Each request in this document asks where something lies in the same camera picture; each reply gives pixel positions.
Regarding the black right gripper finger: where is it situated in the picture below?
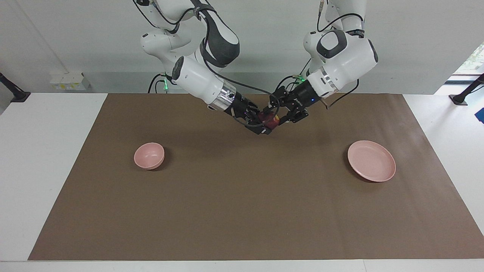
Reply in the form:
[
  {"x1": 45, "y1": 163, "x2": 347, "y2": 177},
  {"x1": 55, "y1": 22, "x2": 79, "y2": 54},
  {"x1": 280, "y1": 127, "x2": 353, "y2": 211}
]
[
  {"x1": 245, "y1": 120, "x2": 273, "y2": 136},
  {"x1": 247, "y1": 100, "x2": 266, "y2": 116}
]

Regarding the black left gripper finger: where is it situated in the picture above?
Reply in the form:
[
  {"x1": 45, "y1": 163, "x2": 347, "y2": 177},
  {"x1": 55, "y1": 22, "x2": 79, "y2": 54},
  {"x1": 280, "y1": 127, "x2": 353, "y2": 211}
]
[
  {"x1": 277, "y1": 109, "x2": 309, "y2": 126},
  {"x1": 268, "y1": 87, "x2": 292, "y2": 114}
]

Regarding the dark red apple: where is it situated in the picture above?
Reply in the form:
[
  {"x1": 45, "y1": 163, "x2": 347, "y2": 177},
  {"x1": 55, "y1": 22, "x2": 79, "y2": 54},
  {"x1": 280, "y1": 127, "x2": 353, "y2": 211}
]
[{"x1": 263, "y1": 111, "x2": 281, "y2": 130}]

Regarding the pink plate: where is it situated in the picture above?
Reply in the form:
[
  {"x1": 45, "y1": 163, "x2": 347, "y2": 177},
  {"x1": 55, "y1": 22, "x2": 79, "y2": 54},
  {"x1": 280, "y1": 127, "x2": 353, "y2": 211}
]
[{"x1": 347, "y1": 140, "x2": 397, "y2": 182}]

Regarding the pink bowl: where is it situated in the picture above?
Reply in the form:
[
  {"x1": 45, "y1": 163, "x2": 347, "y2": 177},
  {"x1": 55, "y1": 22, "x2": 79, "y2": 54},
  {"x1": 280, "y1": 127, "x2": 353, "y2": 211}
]
[{"x1": 133, "y1": 142, "x2": 165, "y2": 170}]

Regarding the brown table mat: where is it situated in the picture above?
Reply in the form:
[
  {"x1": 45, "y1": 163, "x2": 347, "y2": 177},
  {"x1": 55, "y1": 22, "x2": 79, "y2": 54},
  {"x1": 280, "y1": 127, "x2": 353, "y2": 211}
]
[{"x1": 28, "y1": 93, "x2": 484, "y2": 261}]

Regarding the window with green view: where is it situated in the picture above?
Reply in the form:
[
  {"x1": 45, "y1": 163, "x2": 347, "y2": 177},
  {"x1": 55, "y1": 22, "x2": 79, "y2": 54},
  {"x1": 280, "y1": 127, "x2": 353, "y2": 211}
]
[{"x1": 452, "y1": 41, "x2": 484, "y2": 76}]

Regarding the black base cable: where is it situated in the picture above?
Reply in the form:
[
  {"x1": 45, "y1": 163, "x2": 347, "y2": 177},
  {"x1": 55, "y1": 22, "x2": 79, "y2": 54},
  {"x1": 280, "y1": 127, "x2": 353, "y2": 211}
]
[
  {"x1": 147, "y1": 73, "x2": 168, "y2": 94},
  {"x1": 274, "y1": 59, "x2": 313, "y2": 94}
]

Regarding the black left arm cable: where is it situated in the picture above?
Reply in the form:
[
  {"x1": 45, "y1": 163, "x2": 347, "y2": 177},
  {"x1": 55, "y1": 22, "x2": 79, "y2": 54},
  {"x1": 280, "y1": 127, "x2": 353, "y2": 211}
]
[{"x1": 316, "y1": 0, "x2": 364, "y2": 111}]

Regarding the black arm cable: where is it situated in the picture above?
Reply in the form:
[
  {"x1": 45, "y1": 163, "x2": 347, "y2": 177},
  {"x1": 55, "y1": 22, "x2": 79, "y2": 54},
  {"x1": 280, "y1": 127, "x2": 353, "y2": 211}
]
[
  {"x1": 132, "y1": 0, "x2": 281, "y2": 127},
  {"x1": 316, "y1": 0, "x2": 364, "y2": 111}
]

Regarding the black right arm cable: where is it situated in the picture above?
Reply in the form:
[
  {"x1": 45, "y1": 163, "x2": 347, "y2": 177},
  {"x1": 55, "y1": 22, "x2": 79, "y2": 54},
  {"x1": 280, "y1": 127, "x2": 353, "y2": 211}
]
[{"x1": 132, "y1": 0, "x2": 281, "y2": 127}]

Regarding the black camera stand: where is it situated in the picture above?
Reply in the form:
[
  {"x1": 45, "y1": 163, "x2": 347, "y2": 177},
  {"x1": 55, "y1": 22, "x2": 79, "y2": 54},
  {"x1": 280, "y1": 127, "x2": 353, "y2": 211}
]
[
  {"x1": 448, "y1": 74, "x2": 484, "y2": 106},
  {"x1": 0, "y1": 72, "x2": 31, "y2": 103}
]

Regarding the white wall socket box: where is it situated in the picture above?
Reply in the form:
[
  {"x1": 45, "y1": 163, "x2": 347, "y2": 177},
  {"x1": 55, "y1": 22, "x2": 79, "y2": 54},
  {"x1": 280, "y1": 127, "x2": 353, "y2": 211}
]
[{"x1": 49, "y1": 72, "x2": 92, "y2": 91}]

